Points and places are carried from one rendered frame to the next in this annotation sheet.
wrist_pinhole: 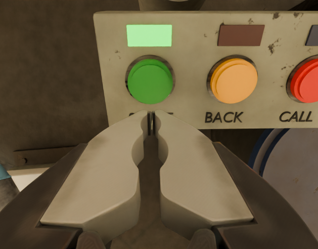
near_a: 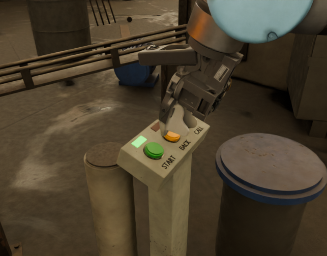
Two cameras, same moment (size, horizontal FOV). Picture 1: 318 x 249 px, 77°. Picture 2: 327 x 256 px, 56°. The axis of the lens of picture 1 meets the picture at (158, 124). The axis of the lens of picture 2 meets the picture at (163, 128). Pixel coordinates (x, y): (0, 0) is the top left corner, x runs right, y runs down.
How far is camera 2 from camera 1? 0.56 m
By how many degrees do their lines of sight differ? 65
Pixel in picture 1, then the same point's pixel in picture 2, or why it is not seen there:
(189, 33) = (147, 134)
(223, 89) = (172, 135)
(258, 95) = not seen: hidden behind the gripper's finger
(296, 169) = (255, 169)
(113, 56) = (137, 153)
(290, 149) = (239, 168)
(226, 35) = (154, 128)
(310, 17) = not seen: hidden behind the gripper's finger
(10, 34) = not seen: outside the picture
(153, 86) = (156, 147)
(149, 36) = (139, 141)
